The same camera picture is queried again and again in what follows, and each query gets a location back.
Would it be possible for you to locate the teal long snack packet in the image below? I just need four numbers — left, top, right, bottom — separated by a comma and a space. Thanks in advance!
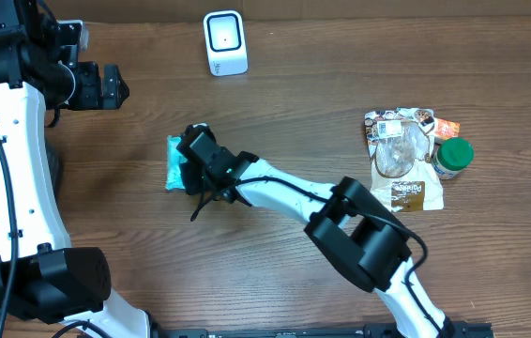
165, 135, 187, 191

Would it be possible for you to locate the brown white snack pouch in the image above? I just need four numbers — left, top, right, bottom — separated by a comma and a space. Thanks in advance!
364, 108, 445, 212

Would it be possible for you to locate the orange Kleenex tissue pack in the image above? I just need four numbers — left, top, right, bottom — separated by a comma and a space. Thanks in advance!
433, 118, 461, 144

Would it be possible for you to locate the green lid jar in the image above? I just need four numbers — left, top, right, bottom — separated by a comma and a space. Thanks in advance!
432, 137, 474, 179

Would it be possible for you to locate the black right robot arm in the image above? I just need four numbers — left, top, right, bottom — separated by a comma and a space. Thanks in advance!
176, 124, 455, 337

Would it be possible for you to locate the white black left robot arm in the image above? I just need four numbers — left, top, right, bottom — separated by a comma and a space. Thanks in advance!
0, 0, 159, 337

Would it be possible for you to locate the white barcode scanner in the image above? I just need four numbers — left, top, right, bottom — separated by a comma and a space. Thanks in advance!
203, 10, 249, 77

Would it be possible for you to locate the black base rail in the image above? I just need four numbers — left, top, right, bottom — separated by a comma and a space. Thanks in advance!
161, 321, 495, 338

